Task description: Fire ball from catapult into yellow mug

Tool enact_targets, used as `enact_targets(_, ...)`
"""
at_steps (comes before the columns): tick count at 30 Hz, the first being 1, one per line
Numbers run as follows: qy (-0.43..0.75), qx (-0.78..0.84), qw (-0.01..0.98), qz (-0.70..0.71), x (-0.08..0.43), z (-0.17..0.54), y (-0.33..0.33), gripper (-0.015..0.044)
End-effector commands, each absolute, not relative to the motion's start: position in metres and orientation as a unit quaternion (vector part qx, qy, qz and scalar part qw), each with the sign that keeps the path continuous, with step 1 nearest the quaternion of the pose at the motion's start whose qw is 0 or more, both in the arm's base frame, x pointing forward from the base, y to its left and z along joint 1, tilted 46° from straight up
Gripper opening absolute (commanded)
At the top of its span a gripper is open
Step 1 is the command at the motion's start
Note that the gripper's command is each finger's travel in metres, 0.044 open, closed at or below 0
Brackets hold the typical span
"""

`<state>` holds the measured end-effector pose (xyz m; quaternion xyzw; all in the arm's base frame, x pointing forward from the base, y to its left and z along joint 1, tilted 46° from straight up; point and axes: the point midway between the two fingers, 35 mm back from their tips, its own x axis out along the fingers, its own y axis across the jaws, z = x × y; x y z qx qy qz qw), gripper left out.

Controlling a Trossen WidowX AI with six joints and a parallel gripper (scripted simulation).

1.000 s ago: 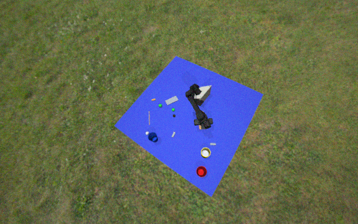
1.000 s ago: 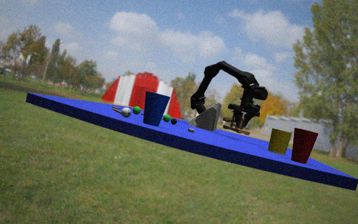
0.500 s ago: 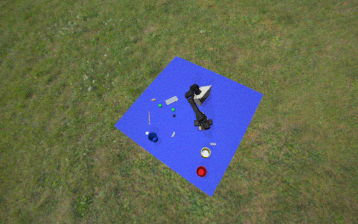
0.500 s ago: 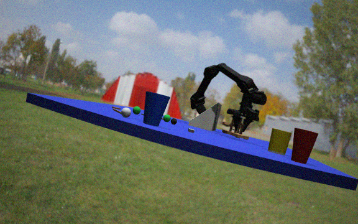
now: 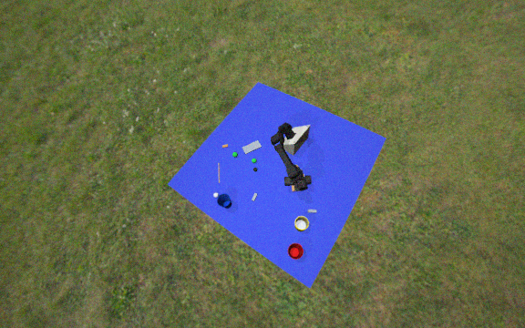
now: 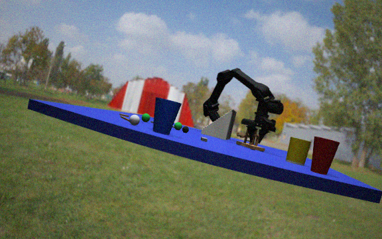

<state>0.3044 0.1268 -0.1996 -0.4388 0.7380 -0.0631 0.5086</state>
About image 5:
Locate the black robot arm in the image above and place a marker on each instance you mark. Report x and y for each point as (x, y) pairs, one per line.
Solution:
(293, 172)

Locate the dark blue cup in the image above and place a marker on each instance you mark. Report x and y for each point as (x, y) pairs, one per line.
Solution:
(224, 201)

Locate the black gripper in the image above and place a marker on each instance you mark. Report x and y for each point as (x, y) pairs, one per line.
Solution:
(288, 182)

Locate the yellow cup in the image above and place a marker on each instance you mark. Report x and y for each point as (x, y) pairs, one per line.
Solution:
(301, 223)

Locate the dark red mug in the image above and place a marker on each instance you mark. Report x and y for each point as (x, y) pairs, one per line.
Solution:
(295, 251)

